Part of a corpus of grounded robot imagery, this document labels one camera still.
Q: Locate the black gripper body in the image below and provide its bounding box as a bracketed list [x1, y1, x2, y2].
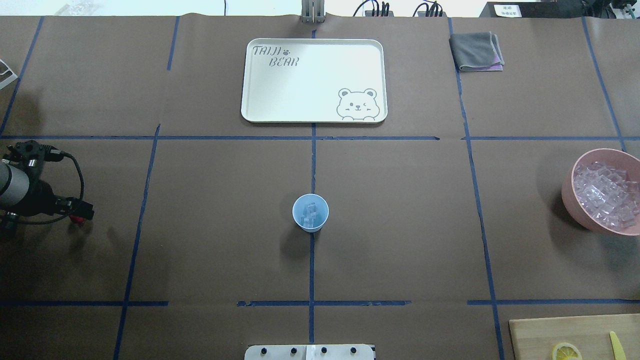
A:
[17, 177, 62, 217]

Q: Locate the red strawberry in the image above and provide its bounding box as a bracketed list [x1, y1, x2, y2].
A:
[68, 215, 87, 226]

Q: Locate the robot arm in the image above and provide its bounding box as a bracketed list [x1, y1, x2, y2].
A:
[0, 155, 95, 225]

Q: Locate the blue plastic cup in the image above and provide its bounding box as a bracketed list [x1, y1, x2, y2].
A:
[291, 193, 330, 233]

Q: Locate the pile of ice cubes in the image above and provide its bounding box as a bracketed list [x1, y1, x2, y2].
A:
[573, 161, 640, 231]

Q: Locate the steel muddler black tip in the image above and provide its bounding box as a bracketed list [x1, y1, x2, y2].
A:
[0, 212, 19, 236]

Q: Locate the white bear tray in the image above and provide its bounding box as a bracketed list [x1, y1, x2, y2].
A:
[240, 38, 389, 125]

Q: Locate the grey folded cloth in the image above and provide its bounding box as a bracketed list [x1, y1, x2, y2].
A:
[449, 31, 505, 73]

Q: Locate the wooden cutting board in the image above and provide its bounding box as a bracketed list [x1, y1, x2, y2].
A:
[509, 313, 640, 360]

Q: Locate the lemon slices row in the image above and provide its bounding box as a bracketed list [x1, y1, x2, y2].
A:
[551, 342, 583, 360]

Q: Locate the pink bowl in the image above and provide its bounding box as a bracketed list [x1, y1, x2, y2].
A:
[561, 148, 640, 237]

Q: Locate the yellow plastic knife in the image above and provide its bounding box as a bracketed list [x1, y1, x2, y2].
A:
[609, 331, 627, 360]

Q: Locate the aluminium frame post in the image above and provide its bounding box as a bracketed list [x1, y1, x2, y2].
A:
[301, 0, 326, 24]

